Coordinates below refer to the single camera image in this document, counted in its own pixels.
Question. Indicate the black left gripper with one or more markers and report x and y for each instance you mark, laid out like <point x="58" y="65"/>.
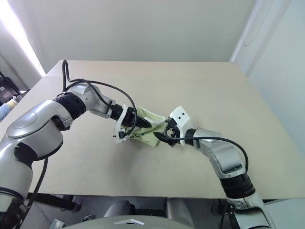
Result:
<point x="131" y="118"/>

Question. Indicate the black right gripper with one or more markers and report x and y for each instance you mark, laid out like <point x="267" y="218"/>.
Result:
<point x="175" y="137"/>

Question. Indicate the light green towel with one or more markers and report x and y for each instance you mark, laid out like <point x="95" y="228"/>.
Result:
<point x="149" y="138"/>

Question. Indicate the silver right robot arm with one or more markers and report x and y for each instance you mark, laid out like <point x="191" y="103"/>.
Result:
<point x="224" y="152"/>

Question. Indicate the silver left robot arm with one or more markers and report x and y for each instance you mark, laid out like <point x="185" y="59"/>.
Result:
<point x="35" y="124"/>

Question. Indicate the light grey rounded shape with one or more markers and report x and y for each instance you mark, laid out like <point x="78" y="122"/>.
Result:
<point x="177" y="208"/>

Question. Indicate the dark grey rounded shape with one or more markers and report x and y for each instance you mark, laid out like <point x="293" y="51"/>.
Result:
<point x="119" y="208"/>

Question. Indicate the grey-green robot torso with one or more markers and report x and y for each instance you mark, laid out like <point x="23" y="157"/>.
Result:
<point x="133" y="223"/>

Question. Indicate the black case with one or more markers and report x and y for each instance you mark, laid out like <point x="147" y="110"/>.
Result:
<point x="8" y="88"/>

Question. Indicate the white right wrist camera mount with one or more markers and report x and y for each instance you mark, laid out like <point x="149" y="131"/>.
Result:
<point x="182" y="119"/>

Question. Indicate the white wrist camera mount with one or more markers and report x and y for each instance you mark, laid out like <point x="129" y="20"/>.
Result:
<point x="182" y="119"/>
<point x="120" y="127"/>

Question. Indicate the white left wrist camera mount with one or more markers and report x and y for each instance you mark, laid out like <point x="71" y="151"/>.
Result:
<point x="120" y="127"/>

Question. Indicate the black table frame bar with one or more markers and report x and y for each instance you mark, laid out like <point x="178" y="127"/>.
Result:
<point x="52" y="201"/>

